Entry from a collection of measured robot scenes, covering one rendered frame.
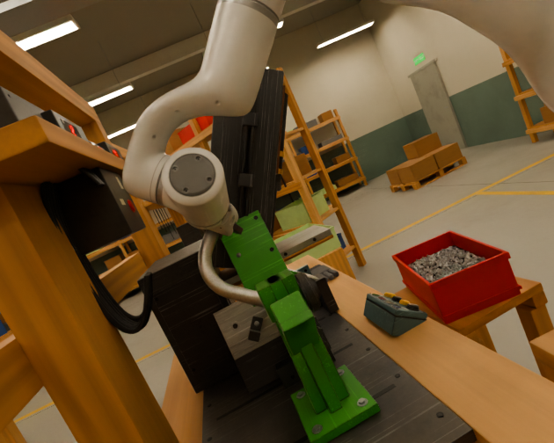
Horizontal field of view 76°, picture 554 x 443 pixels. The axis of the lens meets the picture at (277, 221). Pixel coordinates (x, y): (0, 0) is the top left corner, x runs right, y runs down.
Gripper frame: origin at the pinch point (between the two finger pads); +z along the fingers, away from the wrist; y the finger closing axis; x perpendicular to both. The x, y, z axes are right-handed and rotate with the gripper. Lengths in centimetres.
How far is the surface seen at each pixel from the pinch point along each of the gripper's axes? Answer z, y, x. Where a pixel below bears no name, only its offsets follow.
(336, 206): 288, -66, -117
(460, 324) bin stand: 13, -65, 1
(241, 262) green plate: 10.4, -7.6, 4.3
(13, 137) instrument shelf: -31.9, 23.2, 3.5
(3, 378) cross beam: -20.5, 16.0, 33.9
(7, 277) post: -18.3, 23.7, 21.6
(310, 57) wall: 761, 55, -670
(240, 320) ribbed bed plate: 13.2, -12.1, 17.3
